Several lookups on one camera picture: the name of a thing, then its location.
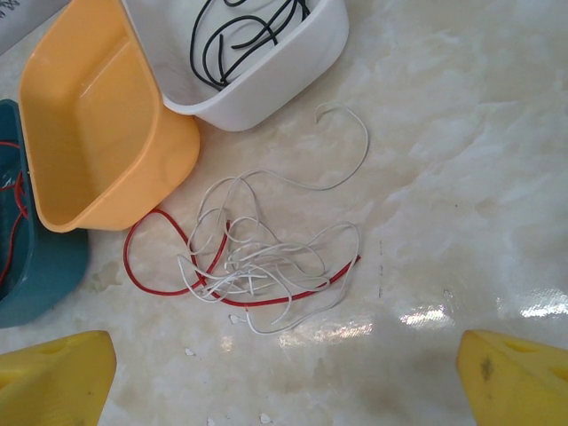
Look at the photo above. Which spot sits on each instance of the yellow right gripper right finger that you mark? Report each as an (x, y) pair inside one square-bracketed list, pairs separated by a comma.
[(519, 386)]

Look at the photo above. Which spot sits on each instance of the teal plastic bin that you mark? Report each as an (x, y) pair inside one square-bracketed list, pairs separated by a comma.
[(40, 275)]

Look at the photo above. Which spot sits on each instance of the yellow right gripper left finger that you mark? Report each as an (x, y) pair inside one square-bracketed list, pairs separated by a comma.
[(53, 381)]

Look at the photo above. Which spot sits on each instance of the orange plastic bin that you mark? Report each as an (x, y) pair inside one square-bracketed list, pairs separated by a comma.
[(102, 133)]

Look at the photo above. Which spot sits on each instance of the white plastic bin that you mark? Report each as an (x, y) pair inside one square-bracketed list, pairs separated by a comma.
[(266, 80)]

